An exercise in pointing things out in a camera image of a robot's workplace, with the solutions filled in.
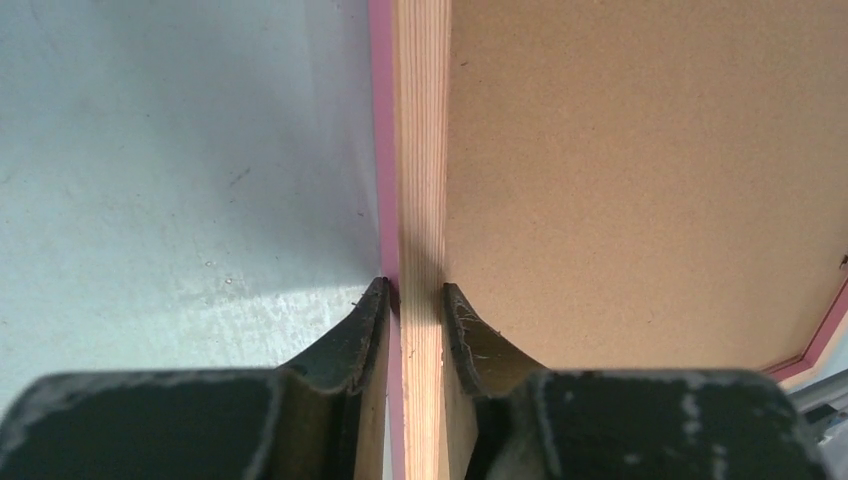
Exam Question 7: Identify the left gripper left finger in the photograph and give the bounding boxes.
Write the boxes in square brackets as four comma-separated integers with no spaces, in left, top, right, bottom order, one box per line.
[1,278,391,479]

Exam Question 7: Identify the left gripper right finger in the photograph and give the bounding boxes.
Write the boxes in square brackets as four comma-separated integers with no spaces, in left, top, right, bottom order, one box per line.
[441,283,831,479]

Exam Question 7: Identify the aluminium frame rails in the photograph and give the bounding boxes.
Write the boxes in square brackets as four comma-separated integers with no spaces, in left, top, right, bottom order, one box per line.
[790,384,847,467]

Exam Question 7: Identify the brown backing board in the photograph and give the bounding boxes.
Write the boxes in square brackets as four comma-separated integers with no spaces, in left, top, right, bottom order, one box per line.
[446,1,847,368]

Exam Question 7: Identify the pink wooden picture frame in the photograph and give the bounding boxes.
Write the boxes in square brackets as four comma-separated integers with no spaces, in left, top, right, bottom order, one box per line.
[388,1,847,479]

